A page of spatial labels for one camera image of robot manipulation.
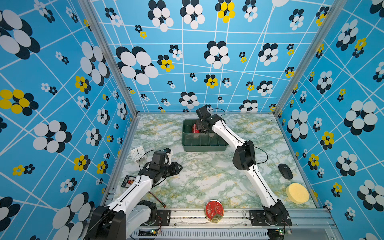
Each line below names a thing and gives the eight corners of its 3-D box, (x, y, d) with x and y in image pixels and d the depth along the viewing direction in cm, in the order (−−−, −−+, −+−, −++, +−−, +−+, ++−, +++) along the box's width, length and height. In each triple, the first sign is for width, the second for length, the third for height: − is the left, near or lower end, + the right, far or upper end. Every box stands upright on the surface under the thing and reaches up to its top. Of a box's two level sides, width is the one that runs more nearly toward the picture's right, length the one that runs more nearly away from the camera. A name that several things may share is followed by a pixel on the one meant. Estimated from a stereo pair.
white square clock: (135, 164, 95) (133, 161, 92) (131, 153, 100) (129, 150, 97) (147, 157, 97) (146, 155, 95) (143, 147, 102) (141, 145, 100)
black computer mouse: (282, 179, 88) (284, 177, 86) (277, 165, 94) (279, 163, 91) (291, 179, 88) (294, 177, 86) (286, 165, 94) (288, 163, 91)
